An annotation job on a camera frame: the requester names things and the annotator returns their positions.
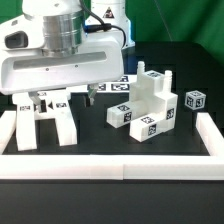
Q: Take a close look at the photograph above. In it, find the white chair seat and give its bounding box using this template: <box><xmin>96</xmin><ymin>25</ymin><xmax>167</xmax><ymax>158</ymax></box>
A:
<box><xmin>129</xmin><ymin>61</ymin><xmax>178</xmax><ymax>132</ymax></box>

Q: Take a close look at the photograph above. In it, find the white left fence rail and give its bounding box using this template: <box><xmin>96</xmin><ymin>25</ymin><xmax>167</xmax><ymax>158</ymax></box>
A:
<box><xmin>0</xmin><ymin>111</ymin><xmax>16</xmax><ymax>155</ymax></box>

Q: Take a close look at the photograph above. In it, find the white right fence rail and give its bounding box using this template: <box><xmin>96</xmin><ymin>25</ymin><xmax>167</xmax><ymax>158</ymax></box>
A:
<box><xmin>196</xmin><ymin>113</ymin><xmax>224</xmax><ymax>158</ymax></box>

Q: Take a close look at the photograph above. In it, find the white fence rail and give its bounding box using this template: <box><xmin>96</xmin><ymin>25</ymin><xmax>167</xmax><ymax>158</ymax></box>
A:
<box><xmin>0</xmin><ymin>111</ymin><xmax>16</xmax><ymax>155</ymax></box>
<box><xmin>196</xmin><ymin>113</ymin><xmax>224</xmax><ymax>158</ymax></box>
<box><xmin>0</xmin><ymin>155</ymin><xmax>224</xmax><ymax>180</ymax></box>

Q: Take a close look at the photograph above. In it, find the white chair back frame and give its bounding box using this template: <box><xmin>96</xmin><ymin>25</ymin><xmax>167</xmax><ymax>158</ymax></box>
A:
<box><xmin>12</xmin><ymin>89</ymin><xmax>78</xmax><ymax>152</ymax></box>

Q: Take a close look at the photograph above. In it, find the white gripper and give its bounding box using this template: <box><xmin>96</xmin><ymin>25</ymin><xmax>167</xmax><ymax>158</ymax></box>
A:
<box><xmin>0</xmin><ymin>15</ymin><xmax>124</xmax><ymax>112</ymax></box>

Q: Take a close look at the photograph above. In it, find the white marker base plate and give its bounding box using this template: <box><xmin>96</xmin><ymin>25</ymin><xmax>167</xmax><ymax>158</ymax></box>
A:
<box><xmin>67</xmin><ymin>74</ymin><xmax>137</xmax><ymax>93</ymax></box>

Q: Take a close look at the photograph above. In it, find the white front fence rail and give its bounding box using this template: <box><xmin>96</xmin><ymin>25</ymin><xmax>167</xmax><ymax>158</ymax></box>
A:
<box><xmin>0</xmin><ymin>155</ymin><xmax>224</xmax><ymax>180</ymax></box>

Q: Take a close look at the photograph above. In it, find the white tagged cube far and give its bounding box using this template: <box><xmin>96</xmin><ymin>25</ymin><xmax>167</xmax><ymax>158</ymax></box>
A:
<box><xmin>185</xmin><ymin>90</ymin><xmax>206</xmax><ymax>110</ymax></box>

